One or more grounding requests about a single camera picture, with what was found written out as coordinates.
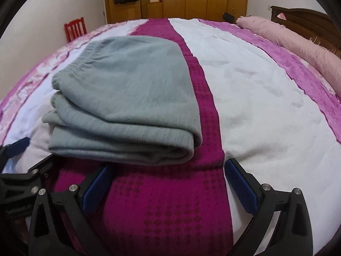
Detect grey pants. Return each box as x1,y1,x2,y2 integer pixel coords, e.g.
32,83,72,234
42,36,202,165

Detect pink rolled quilt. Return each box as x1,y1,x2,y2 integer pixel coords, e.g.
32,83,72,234
236,16,341,95

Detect dark wooden headboard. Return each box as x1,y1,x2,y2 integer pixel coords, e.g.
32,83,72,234
270,6,340,58

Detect red wooden chair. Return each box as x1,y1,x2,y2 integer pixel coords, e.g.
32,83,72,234
64,17,87,43

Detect small black bag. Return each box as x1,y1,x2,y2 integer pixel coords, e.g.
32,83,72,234
223,12,236,24

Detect floral purple bedspread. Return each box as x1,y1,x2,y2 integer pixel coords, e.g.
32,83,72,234
1,19,340,255

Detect wooden wardrobe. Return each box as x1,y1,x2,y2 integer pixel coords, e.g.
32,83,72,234
104,0,247,23

